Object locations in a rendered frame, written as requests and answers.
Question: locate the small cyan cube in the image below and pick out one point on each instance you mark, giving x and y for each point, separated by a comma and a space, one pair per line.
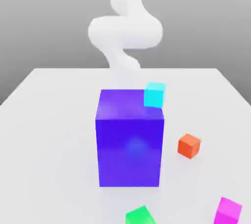
154, 96

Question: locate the small magenta cube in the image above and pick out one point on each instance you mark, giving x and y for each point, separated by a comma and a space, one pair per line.
228, 211

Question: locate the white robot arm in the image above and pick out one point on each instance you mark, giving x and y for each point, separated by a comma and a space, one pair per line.
125, 31

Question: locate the small orange cube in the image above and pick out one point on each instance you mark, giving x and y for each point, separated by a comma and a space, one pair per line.
188, 146

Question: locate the large purple box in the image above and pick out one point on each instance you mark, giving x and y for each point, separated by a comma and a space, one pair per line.
129, 149

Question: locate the small green cube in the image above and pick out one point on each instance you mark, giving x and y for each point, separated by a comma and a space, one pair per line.
139, 216

